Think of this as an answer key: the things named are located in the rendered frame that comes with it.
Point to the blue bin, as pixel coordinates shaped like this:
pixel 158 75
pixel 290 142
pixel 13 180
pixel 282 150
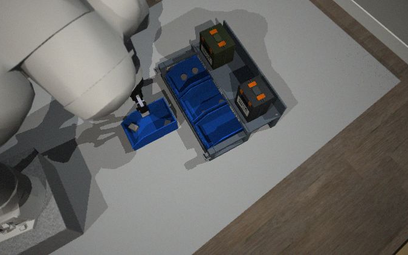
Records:
pixel 151 127
pixel 205 96
pixel 218 126
pixel 180 87

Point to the grey shelf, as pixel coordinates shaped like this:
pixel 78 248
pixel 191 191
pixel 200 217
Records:
pixel 227 78

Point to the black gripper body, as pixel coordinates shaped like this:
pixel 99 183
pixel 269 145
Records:
pixel 136 90

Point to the olive green case with orange latches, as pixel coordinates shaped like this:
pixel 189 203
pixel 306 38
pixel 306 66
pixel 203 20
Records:
pixel 217 46

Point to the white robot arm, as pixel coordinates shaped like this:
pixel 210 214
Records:
pixel 78 51

